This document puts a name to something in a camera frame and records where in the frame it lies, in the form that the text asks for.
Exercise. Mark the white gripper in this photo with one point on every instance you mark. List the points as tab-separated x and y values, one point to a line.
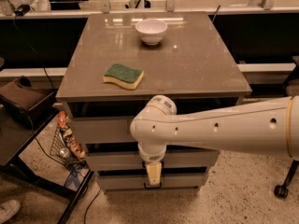
152	156

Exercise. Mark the grey top drawer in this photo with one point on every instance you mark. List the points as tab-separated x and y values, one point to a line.
109	121

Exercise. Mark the grey drawer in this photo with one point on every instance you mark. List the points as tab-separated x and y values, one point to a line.
171	178
125	156
109	121

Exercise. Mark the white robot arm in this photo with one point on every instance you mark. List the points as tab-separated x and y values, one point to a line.
269	128

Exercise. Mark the grey bottom drawer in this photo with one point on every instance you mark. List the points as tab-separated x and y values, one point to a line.
171	178

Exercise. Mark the grey middle drawer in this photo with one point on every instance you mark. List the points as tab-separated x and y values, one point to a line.
125	156

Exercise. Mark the grey drawer cabinet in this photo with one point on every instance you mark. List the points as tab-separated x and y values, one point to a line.
191	61

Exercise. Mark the snack bag in basket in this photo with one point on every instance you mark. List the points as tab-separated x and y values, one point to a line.
68	137

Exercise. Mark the green yellow sponge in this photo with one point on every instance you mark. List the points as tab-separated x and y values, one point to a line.
123	76

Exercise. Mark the white ceramic bowl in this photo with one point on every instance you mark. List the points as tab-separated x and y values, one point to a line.
151	31

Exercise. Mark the dark brown box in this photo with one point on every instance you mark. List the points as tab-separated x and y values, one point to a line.
25	103

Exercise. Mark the dark side table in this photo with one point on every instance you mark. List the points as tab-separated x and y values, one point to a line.
14	139

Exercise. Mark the white shoe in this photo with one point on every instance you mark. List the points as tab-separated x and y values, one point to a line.
8	210

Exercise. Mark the black office chair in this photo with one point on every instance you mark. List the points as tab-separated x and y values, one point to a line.
291	88

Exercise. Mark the black power adapter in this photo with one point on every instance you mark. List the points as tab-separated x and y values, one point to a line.
22	10

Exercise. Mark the black wire basket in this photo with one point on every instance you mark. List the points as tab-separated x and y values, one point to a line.
62	153

